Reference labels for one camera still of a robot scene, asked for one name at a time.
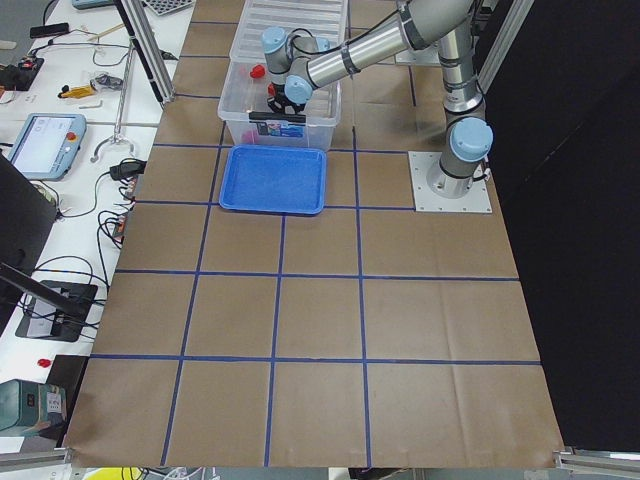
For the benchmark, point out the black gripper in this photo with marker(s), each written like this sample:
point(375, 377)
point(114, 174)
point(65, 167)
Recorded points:
point(283, 103)

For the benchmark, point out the clear plastic box lid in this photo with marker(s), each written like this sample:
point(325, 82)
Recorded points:
point(322, 18)

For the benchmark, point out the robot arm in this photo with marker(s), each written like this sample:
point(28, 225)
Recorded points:
point(300, 63)

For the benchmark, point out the green box device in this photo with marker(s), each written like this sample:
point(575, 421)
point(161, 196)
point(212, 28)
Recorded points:
point(27, 407)

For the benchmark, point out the blue plastic tray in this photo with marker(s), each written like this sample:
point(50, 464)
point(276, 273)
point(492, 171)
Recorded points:
point(272, 179)

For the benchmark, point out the calibration checker board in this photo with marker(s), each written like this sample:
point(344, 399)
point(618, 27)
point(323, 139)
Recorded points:
point(166, 7)

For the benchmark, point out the metal grabber tool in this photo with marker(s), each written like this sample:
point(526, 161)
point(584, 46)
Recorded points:
point(117, 138)

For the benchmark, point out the black power adapter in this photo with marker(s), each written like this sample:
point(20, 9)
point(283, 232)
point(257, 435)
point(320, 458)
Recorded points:
point(127, 168)

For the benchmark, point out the hex key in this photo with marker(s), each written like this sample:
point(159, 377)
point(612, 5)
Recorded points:
point(92, 105)

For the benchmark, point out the orange tool on desk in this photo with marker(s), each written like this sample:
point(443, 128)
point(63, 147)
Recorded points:
point(77, 92)

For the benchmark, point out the teach pendant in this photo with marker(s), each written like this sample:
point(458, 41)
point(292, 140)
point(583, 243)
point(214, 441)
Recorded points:
point(47, 145)

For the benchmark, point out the black handheld device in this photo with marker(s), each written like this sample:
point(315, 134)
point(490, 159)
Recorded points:
point(49, 30)

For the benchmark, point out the black monitor stand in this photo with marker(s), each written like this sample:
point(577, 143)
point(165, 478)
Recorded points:
point(27, 218)

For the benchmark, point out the black laptop stand base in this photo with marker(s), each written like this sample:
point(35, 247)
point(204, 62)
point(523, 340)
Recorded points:
point(44, 321)

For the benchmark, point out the black box latch handle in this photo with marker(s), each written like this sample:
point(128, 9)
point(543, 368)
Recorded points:
point(273, 116)

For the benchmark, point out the aluminium frame post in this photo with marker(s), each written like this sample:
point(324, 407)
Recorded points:
point(141, 36)

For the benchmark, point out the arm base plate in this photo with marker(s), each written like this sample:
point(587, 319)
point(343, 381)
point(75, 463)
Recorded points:
point(436, 192)

